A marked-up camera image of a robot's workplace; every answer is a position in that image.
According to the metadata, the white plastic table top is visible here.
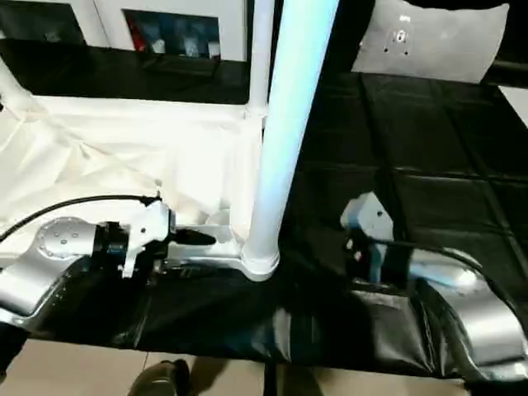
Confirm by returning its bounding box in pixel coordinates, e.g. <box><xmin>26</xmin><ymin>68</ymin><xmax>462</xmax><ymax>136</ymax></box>
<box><xmin>0</xmin><ymin>93</ymin><xmax>282</xmax><ymax>285</ymax></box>

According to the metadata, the dark left robot foot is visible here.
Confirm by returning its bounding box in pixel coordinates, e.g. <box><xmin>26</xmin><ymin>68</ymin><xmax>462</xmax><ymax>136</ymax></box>
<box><xmin>130</xmin><ymin>357</ymin><xmax>191</xmax><ymax>396</ymax></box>

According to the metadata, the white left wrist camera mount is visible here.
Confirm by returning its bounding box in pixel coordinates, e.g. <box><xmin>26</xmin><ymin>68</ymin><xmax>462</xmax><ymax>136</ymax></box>
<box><xmin>118</xmin><ymin>196</ymin><xmax>179</xmax><ymax>279</ymax></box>

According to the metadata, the black horizontal bar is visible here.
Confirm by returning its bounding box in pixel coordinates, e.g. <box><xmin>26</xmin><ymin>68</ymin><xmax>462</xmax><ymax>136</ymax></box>
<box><xmin>489</xmin><ymin>59</ymin><xmax>528</xmax><ymax>74</ymax></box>

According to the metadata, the red bottle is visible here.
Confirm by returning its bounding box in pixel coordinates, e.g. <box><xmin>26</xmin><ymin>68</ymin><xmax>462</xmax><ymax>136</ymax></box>
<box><xmin>130</xmin><ymin>23</ymin><xmax>149</xmax><ymax>54</ymax></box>

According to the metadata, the white glass-door cabinet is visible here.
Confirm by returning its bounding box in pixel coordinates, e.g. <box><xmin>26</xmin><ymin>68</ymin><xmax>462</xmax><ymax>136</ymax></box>
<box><xmin>0</xmin><ymin>0</ymin><xmax>256</xmax><ymax>64</ymax></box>

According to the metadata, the white flat board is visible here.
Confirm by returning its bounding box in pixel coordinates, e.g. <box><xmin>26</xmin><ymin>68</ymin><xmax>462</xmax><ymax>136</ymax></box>
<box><xmin>496</xmin><ymin>83</ymin><xmax>528</xmax><ymax>125</ymax></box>

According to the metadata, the black left wrist camera cable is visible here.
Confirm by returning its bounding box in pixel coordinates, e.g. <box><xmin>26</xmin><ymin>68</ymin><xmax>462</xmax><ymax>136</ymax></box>
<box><xmin>0</xmin><ymin>193</ymin><xmax>161</xmax><ymax>245</ymax></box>

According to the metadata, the white curved plastic panel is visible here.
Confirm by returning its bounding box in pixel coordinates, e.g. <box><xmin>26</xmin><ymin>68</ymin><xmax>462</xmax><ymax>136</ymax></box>
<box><xmin>349</xmin><ymin>0</ymin><xmax>512</xmax><ymax>87</ymax></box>

